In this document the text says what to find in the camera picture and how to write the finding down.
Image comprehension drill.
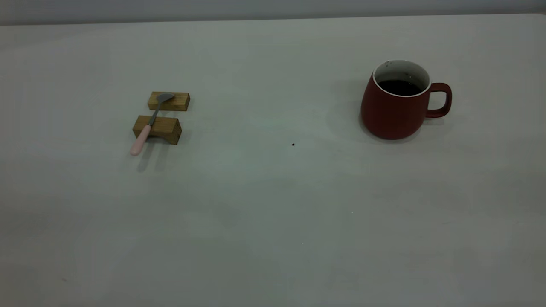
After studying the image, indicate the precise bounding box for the red ceramic mug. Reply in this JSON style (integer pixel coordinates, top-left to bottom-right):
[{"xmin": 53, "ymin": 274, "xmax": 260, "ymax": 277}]
[{"xmin": 360, "ymin": 60, "xmax": 452, "ymax": 140}]

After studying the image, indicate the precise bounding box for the pink handled metal spoon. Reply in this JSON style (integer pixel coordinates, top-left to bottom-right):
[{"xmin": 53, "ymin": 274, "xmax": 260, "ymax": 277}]
[{"xmin": 130, "ymin": 93, "xmax": 175, "ymax": 156}]

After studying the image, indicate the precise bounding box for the dark coffee liquid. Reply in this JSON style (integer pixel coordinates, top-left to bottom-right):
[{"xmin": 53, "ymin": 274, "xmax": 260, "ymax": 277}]
[{"xmin": 378, "ymin": 80, "xmax": 423, "ymax": 96}]

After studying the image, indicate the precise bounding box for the flat wooden block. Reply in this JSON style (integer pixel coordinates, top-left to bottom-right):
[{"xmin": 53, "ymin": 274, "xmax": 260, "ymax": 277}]
[{"xmin": 148, "ymin": 91, "xmax": 191, "ymax": 112}]

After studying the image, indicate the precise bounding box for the arched wooden block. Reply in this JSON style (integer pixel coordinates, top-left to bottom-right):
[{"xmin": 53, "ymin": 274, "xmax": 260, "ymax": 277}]
[{"xmin": 132, "ymin": 115, "xmax": 182, "ymax": 145}]

